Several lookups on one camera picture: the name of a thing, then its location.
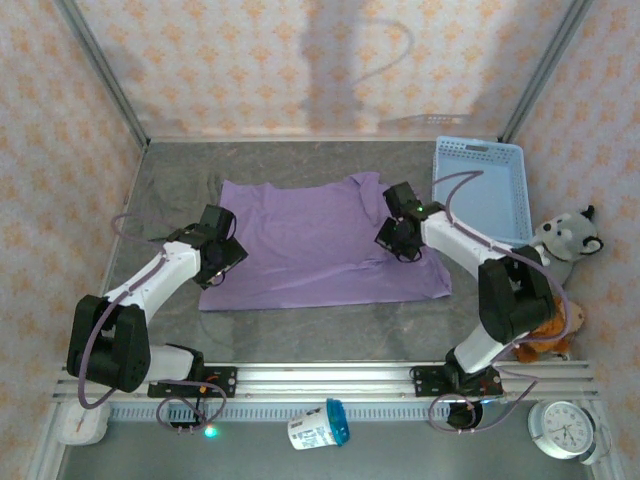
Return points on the purple t-shirt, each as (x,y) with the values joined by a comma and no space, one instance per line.
(300,240)

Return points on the blue plastic laundry basket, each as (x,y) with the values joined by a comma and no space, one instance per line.
(485,200)

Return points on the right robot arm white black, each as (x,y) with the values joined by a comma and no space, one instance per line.
(460,240)

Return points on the grey plush wolf toy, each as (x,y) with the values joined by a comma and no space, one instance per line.
(570,235)

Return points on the brown plush bear toy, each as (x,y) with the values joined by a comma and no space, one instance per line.
(545,345)

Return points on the white cup with blue lid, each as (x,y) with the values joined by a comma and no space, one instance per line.
(310,432)

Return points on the square white timer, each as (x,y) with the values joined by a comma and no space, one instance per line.
(80,427)

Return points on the round white alarm clock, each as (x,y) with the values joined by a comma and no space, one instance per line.
(562,427)

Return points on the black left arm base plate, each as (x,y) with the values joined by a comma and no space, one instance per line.
(225,382)

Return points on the aluminium frame bar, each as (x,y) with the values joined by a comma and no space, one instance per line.
(300,138)

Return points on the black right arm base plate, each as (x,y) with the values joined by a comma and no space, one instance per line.
(425,382)

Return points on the aluminium mounting rail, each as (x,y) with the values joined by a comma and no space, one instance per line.
(325,382)

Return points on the aluminium frame post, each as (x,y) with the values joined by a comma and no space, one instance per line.
(110,80)
(546,70)

